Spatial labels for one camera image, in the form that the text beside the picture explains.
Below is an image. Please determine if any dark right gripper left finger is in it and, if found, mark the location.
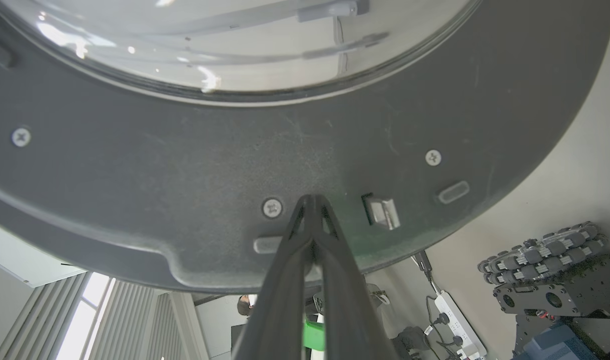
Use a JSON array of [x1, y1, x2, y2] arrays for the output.
[[232, 195, 315, 360]]

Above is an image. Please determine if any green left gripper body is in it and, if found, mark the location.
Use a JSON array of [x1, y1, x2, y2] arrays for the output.
[[304, 320, 326, 352]]

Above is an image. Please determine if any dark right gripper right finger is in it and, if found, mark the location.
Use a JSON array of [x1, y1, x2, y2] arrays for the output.
[[310, 195, 400, 360]]

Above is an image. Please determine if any grey washing machine door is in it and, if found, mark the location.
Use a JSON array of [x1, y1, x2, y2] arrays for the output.
[[0, 0, 610, 295]]

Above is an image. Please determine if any person with dark hair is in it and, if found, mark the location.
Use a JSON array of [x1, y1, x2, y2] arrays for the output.
[[237, 294, 258, 319]]

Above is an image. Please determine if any black power adapter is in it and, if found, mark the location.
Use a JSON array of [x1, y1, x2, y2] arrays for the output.
[[412, 250, 434, 282]]

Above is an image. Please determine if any white power strip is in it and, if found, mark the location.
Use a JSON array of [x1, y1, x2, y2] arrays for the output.
[[434, 291, 487, 360]]

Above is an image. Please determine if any window with vertical blinds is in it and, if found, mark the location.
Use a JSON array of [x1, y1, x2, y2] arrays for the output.
[[0, 272, 188, 360]]

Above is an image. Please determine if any black grey mecanum wheel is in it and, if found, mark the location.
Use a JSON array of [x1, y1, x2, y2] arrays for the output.
[[477, 221, 608, 287]]

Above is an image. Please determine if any blue box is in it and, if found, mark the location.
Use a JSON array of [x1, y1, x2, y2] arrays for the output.
[[514, 324, 596, 360]]

